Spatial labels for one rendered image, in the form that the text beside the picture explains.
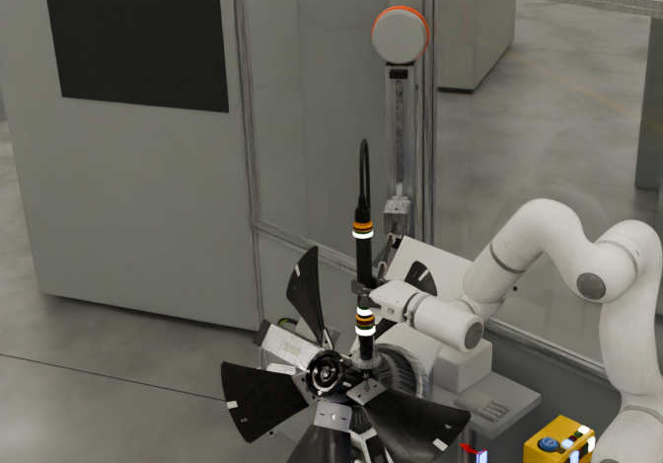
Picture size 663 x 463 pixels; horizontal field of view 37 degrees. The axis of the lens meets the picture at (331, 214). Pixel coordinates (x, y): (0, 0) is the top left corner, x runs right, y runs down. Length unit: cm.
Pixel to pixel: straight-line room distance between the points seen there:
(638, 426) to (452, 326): 42
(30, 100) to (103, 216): 66
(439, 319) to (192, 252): 284
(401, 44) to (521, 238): 103
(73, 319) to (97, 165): 87
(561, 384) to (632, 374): 110
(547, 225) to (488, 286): 21
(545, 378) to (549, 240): 123
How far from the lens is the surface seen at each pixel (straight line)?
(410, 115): 285
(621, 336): 190
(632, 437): 198
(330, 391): 243
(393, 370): 256
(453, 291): 266
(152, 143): 470
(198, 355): 485
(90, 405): 464
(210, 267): 483
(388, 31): 278
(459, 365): 295
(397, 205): 289
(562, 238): 184
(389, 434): 235
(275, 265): 377
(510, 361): 311
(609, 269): 178
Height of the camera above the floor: 259
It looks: 25 degrees down
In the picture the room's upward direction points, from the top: 2 degrees counter-clockwise
